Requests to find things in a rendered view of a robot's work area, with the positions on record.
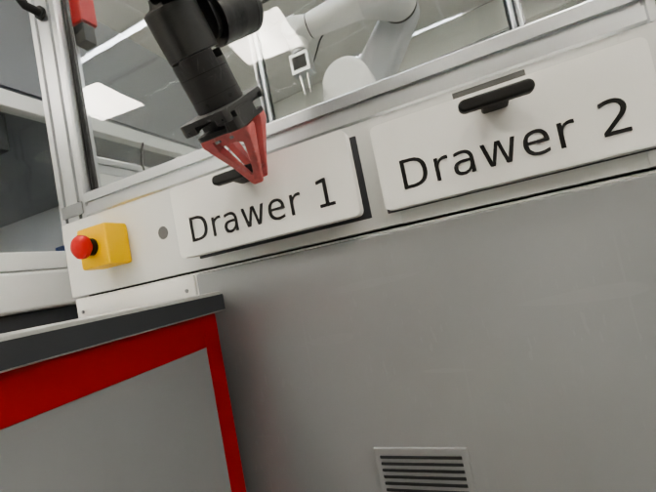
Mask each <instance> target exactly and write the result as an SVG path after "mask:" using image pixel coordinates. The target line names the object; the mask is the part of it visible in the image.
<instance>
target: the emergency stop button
mask: <svg viewBox="0 0 656 492"><path fill-rule="evenodd" d="M70 251H71V253H72V255H73V256H74V257H75V258H76V259H79V260H83V259H87V258H88V257H89V256H90V255H91V253H92V251H93V244H92V242H91V240H90V238H89V237H87V236H86V235H77V236H75V237H74V238H73V239H72V241H71V243H70Z"/></svg>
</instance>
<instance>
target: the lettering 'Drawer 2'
mask: <svg viewBox="0 0 656 492"><path fill-rule="evenodd" d="M608 103H617V104H618V105H620V111H619V113H618V115H617V117H616V118H615V119H614V121H613V122H612V123H611V125H610V126H609V128H608V129H607V130H606V132H605V133H604V136H605V137H610V136H614V135H618V134H621V133H625V132H629V131H632V130H633V127H632V126H631V127H627V128H624V129H620V130H616V131H612V130H613V129H614V127H615V126H616V125H617V123H618V122H619V120H620V119H621V118H622V116H623V115H624V113H625V111H626V108H627V105H626V103H625V101H623V100H622V99H618V98H613V99H609V100H606V101H604V102H601V103H599V104H598V105H597V106H598V109H600V108H601V107H603V106H604V105H606V104H608ZM569 123H574V120H573V119H569V120H567V121H565V122H564V123H563V124H562V126H561V123H557V124H556V128H557V131H558V136H559V140H560V144H561V148H566V147H567V146H566V142H565V138H564V135H563V129H564V127H565V126H566V125H567V124H569ZM611 131H612V132H611ZM534 133H541V134H542V135H543V136H544V138H543V139H539V140H537V141H533V142H528V138H529V137H530V136H531V135H532V134H534ZM549 140H550V137H549V135H548V133H547V132H546V131H545V130H542V129H535V130H532V131H530V132H528V133H527V134H526V135H525V137H524V139H523V147H524V149H525V151H526V152H527V153H528V154H530V155H542V154H545V153H547V152H549V151H551V147H548V148H547V149H545V150H542V151H538V152H535V151H532V150H531V149H530V148H529V145H532V144H538V143H541V142H545V141H549ZM513 141H514V136H512V137H510V148H509V156H508V155H507V154H506V152H505V150H504V148H503V147H502V145H501V143H500V141H495V142H494V148H493V161H492V159H491V157H490V155H489V154H488V152H487V150H486V148H485V147H484V145H480V146H479V147H480V148H481V150H482V152H483V154H484V156H485V157H486V159H487V161H488V163H489V165H490V166H491V167H494V166H496V161H497V146H498V148H500V150H501V152H502V154H503V155H504V157H505V159H506V161H507V162H508V163H510V162H513ZM462 153H466V154H467V155H468V156H469V158H466V159H462V160H460V161H458V162H457V163H456V164H455V166H454V170H455V173H456V174H457V175H460V176H463V175H466V174H467V173H469V172H470V171H471V170H472V171H473V172H475V171H476V168H475V163H474V159H473V155H472V153H471V152H470V151H469V150H466V149H464V150H460V151H457V152H455V153H454V154H453V157H455V156H457V155H459V154H462ZM445 158H447V154H446V155H443V156H441V157H440V158H439V159H438V161H437V158H434V159H433V163H434V168H435V172H436V176H437V180H438V181H442V179H441V176H440V171H439V162H440V161H441V160H442V159H445ZM409 161H417V162H419V163H420V164H421V166H422V168H423V177H422V179H421V180H420V181H419V182H417V183H416V184H410V185H408V182H407V178H406V173H405V168H404V163H406V162H409ZM467 161H470V162H471V165H470V167H469V169H468V170H467V171H465V172H461V171H459V169H458V166H459V165H460V164H461V163H464V162H467ZM399 165H400V170H401V174H402V179H403V183H404V188H405V189H408V188H412V187H416V186H418V185H421V184H422V183H423V182H424V181H425V180H426V179H427V176H428V169H427V166H426V163H425V162H424V160H422V159H421V158H418V157H412V158H407V159H404V160H400V161H399Z"/></svg>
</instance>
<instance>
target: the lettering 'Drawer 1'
mask: <svg viewBox="0 0 656 492"><path fill-rule="evenodd" d="M320 183H322V187H323V192H324V197H325V202H326V203H325V204H322V205H320V208H324V207H327V206H331V205H335V204H336V201H333V202H329V197H328V192H327V187H326V183H325V178H323V179H320V180H318V181H316V182H315V185H318V184H320ZM297 195H300V193H299V192H296V193H295V194H294V195H293V197H292V194H291V195H289V200H290V206H291V211H292V216H294V215H296V214H295V208H294V203H293V200H294V198H295V196H297ZM276 201H278V202H279V203H280V204H281V206H280V207H277V208H273V209H271V205H272V203H273V202H276ZM283 208H285V206H284V203H283V201H282V200H281V199H278V198H276V199H273V200H271V201H270V202H269V204H268V213H269V215H270V217H271V218H272V219H274V220H281V219H283V218H285V217H286V215H285V214H284V215H282V216H281V217H275V216H274V215H273V214H272V211H276V210H280V209H283ZM240 210H241V213H242V215H243V217H244V219H245V222H246V224H247V226H248V227H250V226H252V211H253V213H254V215H255V218H256V220H257V222H258V225H261V224H262V219H263V203H261V204H260V217H259V218H258V215H257V213H256V211H255V209H254V206H251V207H250V214H249V221H248V219H247V216H246V214H245V212H244V210H243V209H240ZM228 215H233V216H234V219H232V220H228V221H227V222H226V223H225V231H226V232H234V231H235V229H236V230H239V226H238V221H237V217H236V215H235V214H234V213H233V212H228V213H226V214H224V218H225V217H226V216H228ZM218 218H221V217H220V215H218V216H217V217H215V219H214V218H211V221H212V227H213V231H214V236H217V233H216V227H215V221H216V219H218ZM188 219H189V225H190V230H191V236H192V242H195V241H198V240H201V239H203V238H204V237H205V236H206V235H207V232H208V227H207V223H206V220H205V219H204V218H203V217H201V216H195V217H191V218H188ZM195 219H200V220H201V221H202V222H203V224H204V234H203V235H202V236H201V237H199V238H195V236H194V230H193V224H192V220H195ZM231 222H235V226H234V228H233V229H228V228H227V224H229V223H231Z"/></svg>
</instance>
